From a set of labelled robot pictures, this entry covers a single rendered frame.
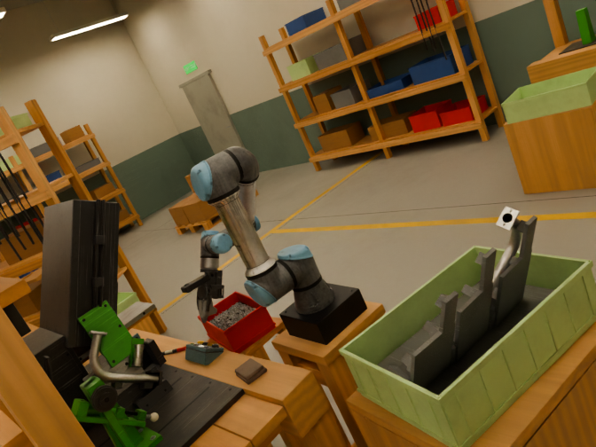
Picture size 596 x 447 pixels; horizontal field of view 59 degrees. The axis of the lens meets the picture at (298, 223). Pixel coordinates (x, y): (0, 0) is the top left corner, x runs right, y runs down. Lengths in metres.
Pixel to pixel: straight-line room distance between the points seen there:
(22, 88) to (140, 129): 2.34
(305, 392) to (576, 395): 0.74
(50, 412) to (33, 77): 10.43
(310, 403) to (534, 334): 0.68
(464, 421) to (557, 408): 0.26
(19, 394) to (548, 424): 1.21
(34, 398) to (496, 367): 1.05
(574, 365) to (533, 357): 0.11
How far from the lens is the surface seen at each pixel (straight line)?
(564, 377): 1.54
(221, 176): 1.70
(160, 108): 12.29
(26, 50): 11.67
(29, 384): 1.30
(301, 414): 1.70
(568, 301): 1.59
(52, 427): 1.34
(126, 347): 2.03
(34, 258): 4.79
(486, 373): 1.39
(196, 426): 1.76
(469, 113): 6.60
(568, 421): 1.58
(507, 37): 6.78
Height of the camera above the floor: 1.77
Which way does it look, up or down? 16 degrees down
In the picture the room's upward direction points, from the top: 25 degrees counter-clockwise
